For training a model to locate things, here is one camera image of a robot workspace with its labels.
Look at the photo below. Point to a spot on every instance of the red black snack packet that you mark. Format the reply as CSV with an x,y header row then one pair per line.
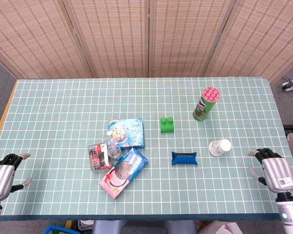
x,y
97,157

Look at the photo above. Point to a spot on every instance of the blue plastic crate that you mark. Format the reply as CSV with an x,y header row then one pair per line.
x,y
56,230

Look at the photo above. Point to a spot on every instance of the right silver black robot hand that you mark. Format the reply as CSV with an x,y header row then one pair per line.
x,y
278,175

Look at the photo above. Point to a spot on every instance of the green grid tablecloth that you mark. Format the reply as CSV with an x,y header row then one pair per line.
x,y
63,109

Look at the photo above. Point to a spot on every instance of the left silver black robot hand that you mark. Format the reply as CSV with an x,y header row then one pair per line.
x,y
1,180

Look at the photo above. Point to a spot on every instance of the blue Oreo snack packet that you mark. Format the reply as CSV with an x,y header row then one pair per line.
x,y
184,159

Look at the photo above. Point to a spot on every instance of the green Pringles can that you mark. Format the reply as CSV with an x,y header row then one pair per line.
x,y
202,107

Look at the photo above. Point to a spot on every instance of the green toy brick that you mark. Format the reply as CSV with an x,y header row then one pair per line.
x,y
166,126

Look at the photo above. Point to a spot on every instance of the grey white box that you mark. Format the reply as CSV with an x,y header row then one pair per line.
x,y
85,224

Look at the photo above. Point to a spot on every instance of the pink blue Oreo box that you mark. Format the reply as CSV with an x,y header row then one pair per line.
x,y
124,170

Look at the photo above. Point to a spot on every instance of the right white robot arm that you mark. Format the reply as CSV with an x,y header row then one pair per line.
x,y
291,214

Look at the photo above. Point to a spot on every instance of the blue chocolate chip cookie box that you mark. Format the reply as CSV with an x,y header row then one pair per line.
x,y
131,132

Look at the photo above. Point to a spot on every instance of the clear plastic cup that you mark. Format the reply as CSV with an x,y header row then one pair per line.
x,y
117,154

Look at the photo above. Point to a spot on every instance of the bamboo folding screen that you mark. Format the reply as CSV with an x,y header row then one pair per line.
x,y
146,36

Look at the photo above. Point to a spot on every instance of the white floral paper cup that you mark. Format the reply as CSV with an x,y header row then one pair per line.
x,y
218,147

